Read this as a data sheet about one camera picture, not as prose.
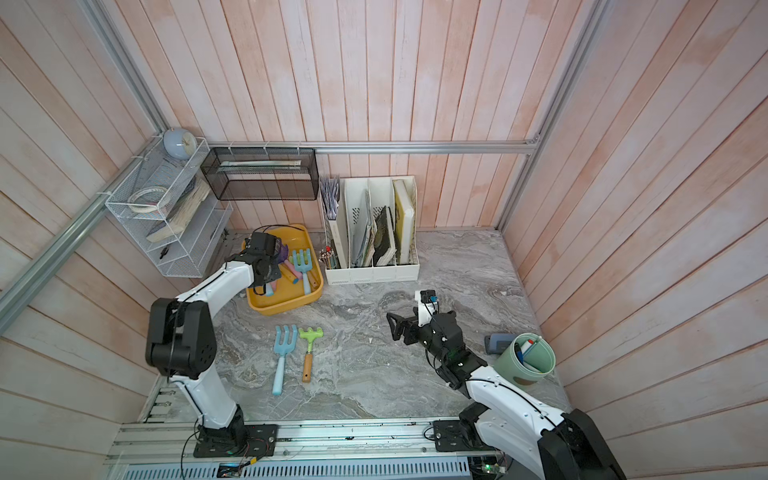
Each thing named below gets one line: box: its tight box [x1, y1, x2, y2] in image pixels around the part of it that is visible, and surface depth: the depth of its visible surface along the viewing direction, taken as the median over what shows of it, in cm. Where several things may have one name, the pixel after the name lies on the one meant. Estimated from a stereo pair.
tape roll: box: [127, 186, 170, 213], surface depth 76 cm
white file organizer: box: [320, 175, 420, 285], surface depth 102 cm
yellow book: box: [393, 179, 415, 265], surface depth 97 cm
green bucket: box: [494, 332, 557, 388], surface depth 78 cm
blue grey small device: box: [484, 333, 517, 355], surface depth 88 cm
